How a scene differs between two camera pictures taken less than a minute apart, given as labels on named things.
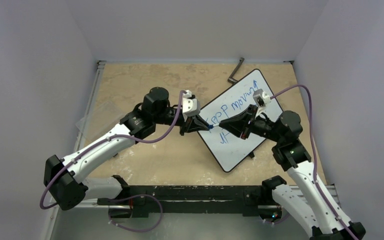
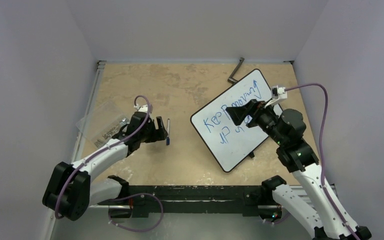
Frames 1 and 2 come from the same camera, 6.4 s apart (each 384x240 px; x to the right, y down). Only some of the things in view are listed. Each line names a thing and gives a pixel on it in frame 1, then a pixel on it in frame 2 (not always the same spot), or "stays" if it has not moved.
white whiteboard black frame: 228,149 stays
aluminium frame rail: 51,218 stays
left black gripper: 196,123 → 158,134
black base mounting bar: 192,199 stays
